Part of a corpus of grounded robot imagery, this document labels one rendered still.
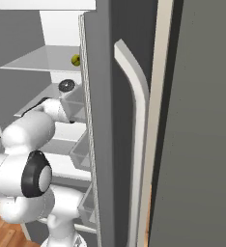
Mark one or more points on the yellow-green pear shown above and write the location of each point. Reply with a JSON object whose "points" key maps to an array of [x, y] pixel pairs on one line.
{"points": [[75, 60]]}

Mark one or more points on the grey fridge door bin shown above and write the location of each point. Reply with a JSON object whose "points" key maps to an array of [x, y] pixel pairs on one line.
{"points": [[77, 106], [82, 154], [90, 205]]}

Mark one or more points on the glass fridge shelf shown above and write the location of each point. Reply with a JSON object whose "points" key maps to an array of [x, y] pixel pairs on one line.
{"points": [[41, 96], [44, 59]]}

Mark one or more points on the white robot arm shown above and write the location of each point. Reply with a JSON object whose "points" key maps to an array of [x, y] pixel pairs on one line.
{"points": [[24, 135]]}

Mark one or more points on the white fridge interior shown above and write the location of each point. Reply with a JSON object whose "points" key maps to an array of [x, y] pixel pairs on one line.
{"points": [[63, 29]]}

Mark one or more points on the grey fridge door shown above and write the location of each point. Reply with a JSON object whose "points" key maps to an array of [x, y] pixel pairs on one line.
{"points": [[100, 96]]}

